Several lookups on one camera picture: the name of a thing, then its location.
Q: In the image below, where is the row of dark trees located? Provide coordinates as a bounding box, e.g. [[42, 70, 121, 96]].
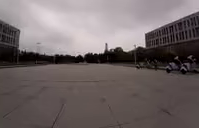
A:
[[18, 46, 179, 65]]

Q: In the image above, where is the distant pale tower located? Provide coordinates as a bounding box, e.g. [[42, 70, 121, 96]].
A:
[[104, 42, 109, 54]]

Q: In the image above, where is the pale pole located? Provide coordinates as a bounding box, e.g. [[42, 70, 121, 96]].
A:
[[133, 44, 138, 66]]

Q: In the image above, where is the street lamp pole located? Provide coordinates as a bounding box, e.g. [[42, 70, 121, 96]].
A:
[[35, 41, 42, 65]]

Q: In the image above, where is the white scooter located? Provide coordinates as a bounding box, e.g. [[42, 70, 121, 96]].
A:
[[179, 54, 198, 75], [165, 55, 183, 74]]

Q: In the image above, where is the long grey building with windows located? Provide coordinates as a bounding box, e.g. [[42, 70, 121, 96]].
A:
[[144, 6, 199, 65]]

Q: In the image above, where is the low grey building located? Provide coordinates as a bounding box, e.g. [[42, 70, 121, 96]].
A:
[[0, 12, 21, 65]]

